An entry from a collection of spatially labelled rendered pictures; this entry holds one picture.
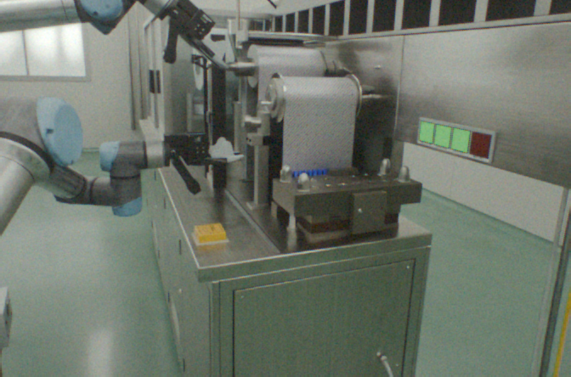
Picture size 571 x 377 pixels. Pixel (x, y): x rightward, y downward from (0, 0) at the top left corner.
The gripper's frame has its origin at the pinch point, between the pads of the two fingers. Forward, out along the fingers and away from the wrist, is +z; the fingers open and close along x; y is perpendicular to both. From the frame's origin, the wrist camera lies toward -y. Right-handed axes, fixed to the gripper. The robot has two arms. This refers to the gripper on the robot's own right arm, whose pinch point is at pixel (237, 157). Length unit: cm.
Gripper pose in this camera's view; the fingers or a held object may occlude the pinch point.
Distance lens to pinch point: 118.8
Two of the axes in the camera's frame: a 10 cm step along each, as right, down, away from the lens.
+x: -3.7, -2.4, 9.0
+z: 9.3, -0.6, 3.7
